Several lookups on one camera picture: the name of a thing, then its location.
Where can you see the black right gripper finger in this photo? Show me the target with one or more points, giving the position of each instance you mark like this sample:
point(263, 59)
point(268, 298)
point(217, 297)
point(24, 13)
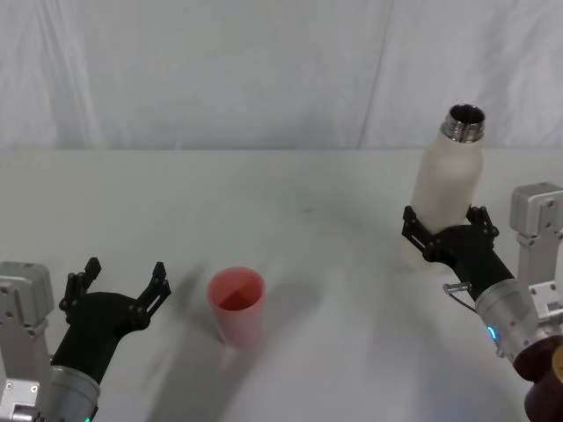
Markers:
point(483, 220)
point(418, 233)

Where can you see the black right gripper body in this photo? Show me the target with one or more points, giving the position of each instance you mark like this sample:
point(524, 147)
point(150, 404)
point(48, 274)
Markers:
point(473, 257)

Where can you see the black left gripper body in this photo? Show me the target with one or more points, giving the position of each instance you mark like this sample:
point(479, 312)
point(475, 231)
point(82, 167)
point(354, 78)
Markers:
point(97, 325)

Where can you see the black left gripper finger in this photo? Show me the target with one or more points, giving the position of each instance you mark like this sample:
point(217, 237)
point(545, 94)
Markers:
point(75, 290)
point(154, 296)

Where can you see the cream vacuum bottle steel neck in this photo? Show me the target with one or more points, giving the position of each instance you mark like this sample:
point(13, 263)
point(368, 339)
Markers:
point(446, 184)

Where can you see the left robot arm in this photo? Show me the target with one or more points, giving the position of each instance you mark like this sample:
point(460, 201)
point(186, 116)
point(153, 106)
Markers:
point(22, 334)

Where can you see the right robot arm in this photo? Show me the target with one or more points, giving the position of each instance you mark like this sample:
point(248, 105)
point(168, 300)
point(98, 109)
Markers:
point(510, 316)

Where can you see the pink plastic cup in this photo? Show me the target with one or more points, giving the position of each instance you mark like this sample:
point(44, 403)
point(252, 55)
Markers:
point(239, 316)

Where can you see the white table cloth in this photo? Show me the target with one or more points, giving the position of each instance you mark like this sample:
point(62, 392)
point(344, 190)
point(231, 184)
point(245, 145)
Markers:
point(308, 264)

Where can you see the white wrinkled curtain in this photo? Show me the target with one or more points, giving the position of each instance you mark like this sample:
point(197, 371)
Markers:
point(264, 70)

